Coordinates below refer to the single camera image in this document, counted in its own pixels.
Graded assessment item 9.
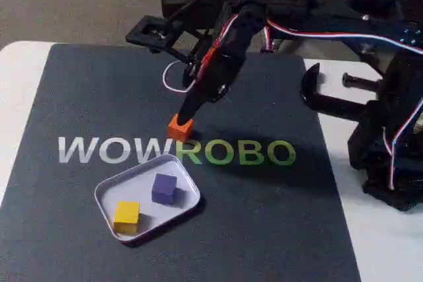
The orange wooden block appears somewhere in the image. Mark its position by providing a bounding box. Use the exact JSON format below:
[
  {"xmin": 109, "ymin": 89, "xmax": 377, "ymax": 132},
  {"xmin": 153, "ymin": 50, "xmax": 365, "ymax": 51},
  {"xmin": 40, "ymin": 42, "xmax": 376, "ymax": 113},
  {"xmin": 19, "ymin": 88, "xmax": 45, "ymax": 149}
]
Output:
[{"xmin": 167, "ymin": 113, "xmax": 194, "ymax": 143}]

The purple wooden block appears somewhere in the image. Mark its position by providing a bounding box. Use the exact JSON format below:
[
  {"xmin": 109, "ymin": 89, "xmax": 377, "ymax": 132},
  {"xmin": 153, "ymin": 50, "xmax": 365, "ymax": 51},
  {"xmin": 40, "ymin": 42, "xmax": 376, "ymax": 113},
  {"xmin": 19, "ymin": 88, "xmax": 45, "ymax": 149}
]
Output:
[{"xmin": 151, "ymin": 172, "xmax": 178, "ymax": 206}]

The white metal tray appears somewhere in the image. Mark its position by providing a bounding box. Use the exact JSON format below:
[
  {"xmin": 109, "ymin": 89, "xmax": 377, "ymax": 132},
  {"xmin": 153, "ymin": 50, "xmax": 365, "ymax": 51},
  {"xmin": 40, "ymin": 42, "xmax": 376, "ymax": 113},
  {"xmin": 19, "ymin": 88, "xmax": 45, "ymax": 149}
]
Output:
[{"xmin": 94, "ymin": 155, "xmax": 202, "ymax": 247}]

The black mat with WOWROBO print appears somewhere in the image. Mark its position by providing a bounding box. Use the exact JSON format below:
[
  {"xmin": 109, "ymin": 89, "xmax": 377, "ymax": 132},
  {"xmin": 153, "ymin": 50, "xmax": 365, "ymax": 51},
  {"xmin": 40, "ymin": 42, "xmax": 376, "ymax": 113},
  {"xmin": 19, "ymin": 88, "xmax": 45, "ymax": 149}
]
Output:
[{"xmin": 0, "ymin": 43, "xmax": 363, "ymax": 282}]

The black table clamp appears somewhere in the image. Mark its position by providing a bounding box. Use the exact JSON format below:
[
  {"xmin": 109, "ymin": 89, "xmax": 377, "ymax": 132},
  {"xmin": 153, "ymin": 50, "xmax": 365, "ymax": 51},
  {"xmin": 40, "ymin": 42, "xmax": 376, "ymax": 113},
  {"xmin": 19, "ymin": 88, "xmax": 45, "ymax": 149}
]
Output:
[{"xmin": 299, "ymin": 63, "xmax": 384, "ymax": 121}]

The yellow wooden block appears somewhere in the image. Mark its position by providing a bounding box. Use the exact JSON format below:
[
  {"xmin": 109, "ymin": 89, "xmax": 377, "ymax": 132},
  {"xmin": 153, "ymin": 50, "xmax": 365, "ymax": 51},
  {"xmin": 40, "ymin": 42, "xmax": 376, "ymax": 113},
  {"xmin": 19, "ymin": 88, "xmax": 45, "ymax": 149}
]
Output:
[{"xmin": 113, "ymin": 201, "xmax": 142, "ymax": 234}]

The white looped wire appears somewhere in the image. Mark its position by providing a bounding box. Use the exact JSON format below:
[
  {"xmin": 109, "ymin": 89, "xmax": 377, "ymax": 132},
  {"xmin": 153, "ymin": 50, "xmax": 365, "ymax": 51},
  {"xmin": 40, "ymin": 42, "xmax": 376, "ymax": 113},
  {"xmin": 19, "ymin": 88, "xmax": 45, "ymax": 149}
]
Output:
[{"xmin": 163, "ymin": 60, "xmax": 199, "ymax": 94}]

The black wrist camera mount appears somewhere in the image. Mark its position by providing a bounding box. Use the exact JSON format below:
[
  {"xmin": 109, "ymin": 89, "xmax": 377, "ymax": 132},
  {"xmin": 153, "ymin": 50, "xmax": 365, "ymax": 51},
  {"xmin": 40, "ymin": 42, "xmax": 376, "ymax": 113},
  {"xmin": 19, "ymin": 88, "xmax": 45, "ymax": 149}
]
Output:
[{"xmin": 124, "ymin": 15, "xmax": 212, "ymax": 65}]

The red white striped servo wire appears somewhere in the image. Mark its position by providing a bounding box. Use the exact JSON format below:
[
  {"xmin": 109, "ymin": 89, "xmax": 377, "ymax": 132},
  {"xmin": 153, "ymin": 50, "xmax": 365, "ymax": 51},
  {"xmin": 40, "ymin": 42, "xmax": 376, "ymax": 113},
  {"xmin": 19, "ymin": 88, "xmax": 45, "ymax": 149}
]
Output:
[
  {"xmin": 382, "ymin": 96, "xmax": 423, "ymax": 191},
  {"xmin": 264, "ymin": 17, "xmax": 423, "ymax": 55}
]

